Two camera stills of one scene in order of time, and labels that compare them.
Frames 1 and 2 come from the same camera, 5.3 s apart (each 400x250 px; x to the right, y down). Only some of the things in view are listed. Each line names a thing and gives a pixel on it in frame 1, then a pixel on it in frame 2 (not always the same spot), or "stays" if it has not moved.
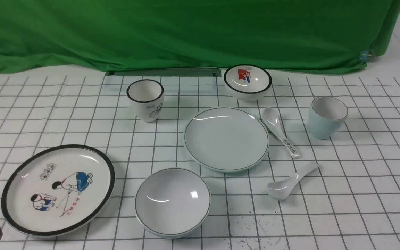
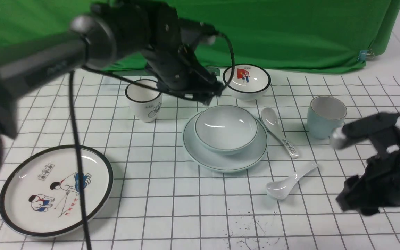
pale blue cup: x=326 y=116 stays
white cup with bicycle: x=147 y=96 stays
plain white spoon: x=280 y=189 stays
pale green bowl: x=172 y=203 to x=226 y=130
